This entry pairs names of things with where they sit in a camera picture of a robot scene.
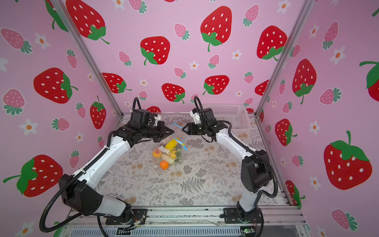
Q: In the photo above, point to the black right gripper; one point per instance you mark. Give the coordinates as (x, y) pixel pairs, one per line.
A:
(191, 128)

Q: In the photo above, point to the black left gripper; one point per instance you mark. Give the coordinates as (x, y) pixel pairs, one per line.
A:
(162, 129)

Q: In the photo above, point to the white plastic mesh basket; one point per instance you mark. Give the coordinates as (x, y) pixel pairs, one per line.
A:
(236, 114)

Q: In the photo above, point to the yellow red peach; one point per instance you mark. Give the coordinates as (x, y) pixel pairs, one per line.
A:
(157, 153)

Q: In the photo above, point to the yellow mango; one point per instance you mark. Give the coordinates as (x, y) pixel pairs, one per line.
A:
(171, 145)

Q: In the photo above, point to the clear zip bag blue zipper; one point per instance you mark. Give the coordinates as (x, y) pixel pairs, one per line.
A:
(179, 136)

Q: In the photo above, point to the white radish with leaves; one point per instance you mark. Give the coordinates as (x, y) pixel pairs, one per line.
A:
(166, 157)

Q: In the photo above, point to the orange tangerine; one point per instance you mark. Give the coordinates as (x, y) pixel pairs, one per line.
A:
(164, 165)

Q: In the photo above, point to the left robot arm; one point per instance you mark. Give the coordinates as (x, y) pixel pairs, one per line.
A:
(80, 193)

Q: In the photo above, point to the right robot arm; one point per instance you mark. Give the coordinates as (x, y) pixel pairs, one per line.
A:
(257, 175)

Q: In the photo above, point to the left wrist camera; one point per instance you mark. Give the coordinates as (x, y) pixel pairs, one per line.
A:
(145, 118)

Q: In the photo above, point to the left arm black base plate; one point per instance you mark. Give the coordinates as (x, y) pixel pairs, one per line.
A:
(129, 217)

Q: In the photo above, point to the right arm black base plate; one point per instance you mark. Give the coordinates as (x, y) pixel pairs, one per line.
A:
(238, 215)

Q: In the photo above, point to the aluminium front rail frame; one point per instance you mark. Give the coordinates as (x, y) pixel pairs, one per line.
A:
(195, 221)

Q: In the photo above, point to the aluminium left corner post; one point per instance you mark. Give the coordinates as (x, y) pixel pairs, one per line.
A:
(77, 37)

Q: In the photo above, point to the aluminium corner post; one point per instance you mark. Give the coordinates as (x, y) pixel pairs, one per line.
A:
(77, 37)
(296, 30)

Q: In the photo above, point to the aluminium right corner post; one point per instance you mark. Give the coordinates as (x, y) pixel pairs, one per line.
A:
(296, 30)

